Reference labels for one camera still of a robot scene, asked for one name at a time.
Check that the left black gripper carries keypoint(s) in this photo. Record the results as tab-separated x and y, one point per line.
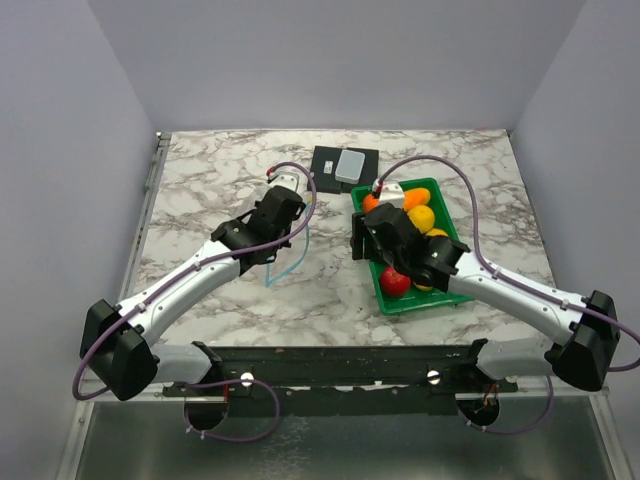
258	205

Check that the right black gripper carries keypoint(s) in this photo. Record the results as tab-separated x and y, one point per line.
359	231

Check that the clear zip top bag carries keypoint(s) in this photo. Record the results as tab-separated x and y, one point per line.
319	246

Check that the red apple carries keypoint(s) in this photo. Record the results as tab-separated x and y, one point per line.
394	284

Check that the green plastic tray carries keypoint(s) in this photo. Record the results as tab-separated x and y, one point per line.
414	299

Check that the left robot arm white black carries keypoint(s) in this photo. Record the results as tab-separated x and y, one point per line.
120	343

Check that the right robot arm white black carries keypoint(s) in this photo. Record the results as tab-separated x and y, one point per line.
581	333

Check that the orange fruit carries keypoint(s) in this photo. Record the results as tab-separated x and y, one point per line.
369	203

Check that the yellow peach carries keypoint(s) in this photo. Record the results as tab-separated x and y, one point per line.
422	217

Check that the yellow banana bunch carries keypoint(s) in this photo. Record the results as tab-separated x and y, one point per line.
423	287

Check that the yellow lemon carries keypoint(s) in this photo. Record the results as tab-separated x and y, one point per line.
436	232

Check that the orange yellow mango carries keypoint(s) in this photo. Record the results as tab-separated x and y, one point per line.
416	197

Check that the black flat box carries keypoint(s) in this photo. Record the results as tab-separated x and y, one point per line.
325	162

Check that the grey translucent small case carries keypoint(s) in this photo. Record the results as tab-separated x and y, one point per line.
349	167

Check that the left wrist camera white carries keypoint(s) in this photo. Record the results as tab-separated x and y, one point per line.
286	179

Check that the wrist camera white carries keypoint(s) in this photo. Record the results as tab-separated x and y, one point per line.
286	179
388	192

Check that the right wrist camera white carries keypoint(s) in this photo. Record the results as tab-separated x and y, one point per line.
388	192

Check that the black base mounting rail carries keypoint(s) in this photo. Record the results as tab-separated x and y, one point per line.
338	381

